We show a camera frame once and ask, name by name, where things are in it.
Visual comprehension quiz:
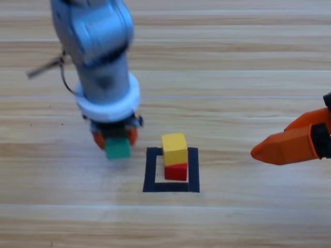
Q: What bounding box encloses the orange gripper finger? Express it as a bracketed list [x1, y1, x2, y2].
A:
[126, 128, 139, 146]
[250, 122, 331, 166]
[283, 106, 331, 132]
[92, 131, 107, 150]

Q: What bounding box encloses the yellow wooden block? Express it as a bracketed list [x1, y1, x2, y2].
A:
[161, 132, 188, 166]

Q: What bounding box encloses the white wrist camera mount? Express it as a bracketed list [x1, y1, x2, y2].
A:
[74, 72, 142, 122]

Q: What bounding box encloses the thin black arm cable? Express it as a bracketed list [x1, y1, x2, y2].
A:
[60, 50, 76, 94]

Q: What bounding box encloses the red wooden block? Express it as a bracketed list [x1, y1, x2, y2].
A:
[164, 162, 188, 181]

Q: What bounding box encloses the green wooden block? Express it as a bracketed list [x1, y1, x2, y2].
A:
[105, 137, 131, 160]

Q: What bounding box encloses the black tape square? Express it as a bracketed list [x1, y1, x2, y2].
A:
[142, 147, 200, 193]

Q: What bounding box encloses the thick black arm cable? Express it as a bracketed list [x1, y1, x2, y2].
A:
[26, 57, 65, 79]

